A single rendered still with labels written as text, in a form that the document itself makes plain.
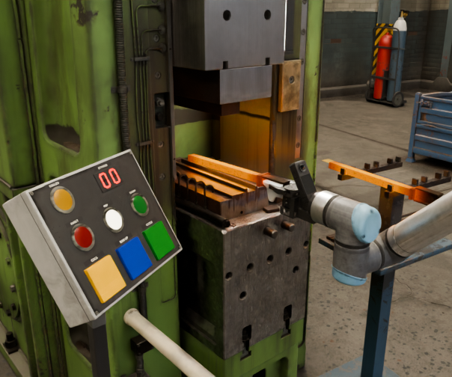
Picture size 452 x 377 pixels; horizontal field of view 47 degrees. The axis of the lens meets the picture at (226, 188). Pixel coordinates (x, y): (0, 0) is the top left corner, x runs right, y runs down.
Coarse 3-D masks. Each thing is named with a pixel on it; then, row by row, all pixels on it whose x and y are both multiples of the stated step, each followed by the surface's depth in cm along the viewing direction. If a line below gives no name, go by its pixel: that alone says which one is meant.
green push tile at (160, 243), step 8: (160, 224) 123; (144, 232) 118; (152, 232) 120; (160, 232) 122; (152, 240) 119; (160, 240) 121; (168, 240) 123; (152, 248) 118; (160, 248) 120; (168, 248) 122; (160, 256) 119
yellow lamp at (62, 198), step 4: (56, 192) 102; (60, 192) 103; (64, 192) 103; (56, 196) 102; (60, 196) 102; (64, 196) 103; (68, 196) 104; (56, 200) 101; (60, 200) 102; (64, 200) 103; (68, 200) 103; (72, 200) 104; (56, 204) 101; (60, 204) 102; (64, 204) 102; (68, 204) 103; (72, 204) 104; (60, 208) 101; (64, 208) 102; (68, 208) 103
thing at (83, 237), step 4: (76, 228) 103; (80, 228) 103; (84, 228) 104; (76, 232) 102; (80, 232) 103; (84, 232) 104; (88, 232) 105; (76, 236) 102; (80, 236) 103; (84, 236) 103; (88, 236) 104; (76, 240) 102; (80, 240) 102; (84, 240) 103; (88, 240) 104; (80, 244) 102; (84, 244) 103; (88, 244) 104
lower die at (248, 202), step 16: (192, 176) 173; (208, 176) 171; (176, 192) 171; (192, 192) 163; (208, 192) 161; (224, 192) 158; (240, 192) 158; (256, 192) 162; (208, 208) 158; (224, 208) 154; (240, 208) 159; (256, 208) 163
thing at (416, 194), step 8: (336, 168) 185; (352, 168) 180; (352, 176) 179; (360, 176) 176; (368, 176) 173; (376, 176) 172; (376, 184) 170; (384, 184) 168; (392, 184) 165; (400, 184) 164; (400, 192) 163; (408, 192) 160; (416, 192) 159; (424, 192) 156; (432, 192) 154; (440, 192) 154; (416, 200) 158; (424, 200) 157; (432, 200) 154
